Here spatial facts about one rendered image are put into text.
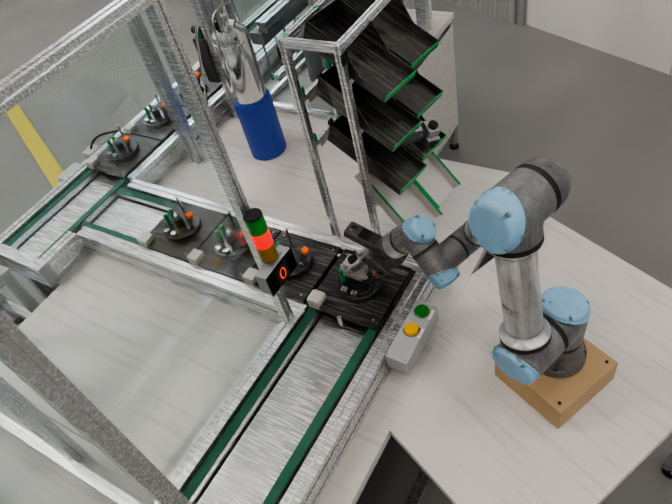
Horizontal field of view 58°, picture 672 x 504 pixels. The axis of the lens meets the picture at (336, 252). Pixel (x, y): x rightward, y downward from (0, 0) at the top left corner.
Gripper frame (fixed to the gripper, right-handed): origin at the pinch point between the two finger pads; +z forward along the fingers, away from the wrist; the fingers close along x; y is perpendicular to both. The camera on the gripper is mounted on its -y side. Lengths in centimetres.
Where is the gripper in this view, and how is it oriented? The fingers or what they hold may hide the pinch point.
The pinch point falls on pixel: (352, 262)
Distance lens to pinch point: 177.5
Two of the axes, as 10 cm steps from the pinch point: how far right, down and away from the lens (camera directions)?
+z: -4.5, 3.1, 8.4
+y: 7.5, 6.4, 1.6
